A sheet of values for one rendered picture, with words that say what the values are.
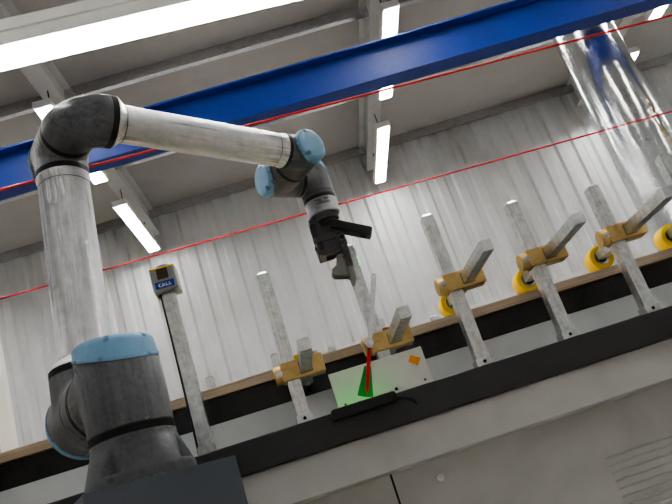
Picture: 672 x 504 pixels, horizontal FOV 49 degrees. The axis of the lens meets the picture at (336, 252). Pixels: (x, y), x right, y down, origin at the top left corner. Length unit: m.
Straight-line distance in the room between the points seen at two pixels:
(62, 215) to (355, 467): 0.94
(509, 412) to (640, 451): 0.47
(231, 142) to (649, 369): 1.26
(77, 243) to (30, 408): 8.52
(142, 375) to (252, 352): 8.14
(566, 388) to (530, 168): 8.45
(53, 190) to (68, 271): 0.19
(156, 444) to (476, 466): 1.14
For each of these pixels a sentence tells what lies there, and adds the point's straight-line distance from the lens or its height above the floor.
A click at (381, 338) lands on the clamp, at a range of 1.98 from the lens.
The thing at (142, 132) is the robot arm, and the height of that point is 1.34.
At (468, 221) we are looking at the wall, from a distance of 9.98.
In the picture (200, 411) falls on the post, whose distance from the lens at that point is 1.96.
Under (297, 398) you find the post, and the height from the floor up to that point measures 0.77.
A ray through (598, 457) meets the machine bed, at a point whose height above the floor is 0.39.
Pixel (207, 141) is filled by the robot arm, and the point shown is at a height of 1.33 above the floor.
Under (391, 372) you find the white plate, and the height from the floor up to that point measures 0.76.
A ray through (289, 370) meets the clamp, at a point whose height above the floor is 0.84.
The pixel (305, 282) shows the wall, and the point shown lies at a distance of 9.60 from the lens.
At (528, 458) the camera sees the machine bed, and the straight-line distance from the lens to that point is 2.23.
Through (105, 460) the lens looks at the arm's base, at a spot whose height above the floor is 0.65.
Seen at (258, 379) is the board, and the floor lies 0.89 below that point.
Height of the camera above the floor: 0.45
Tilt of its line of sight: 19 degrees up
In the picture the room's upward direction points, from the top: 19 degrees counter-clockwise
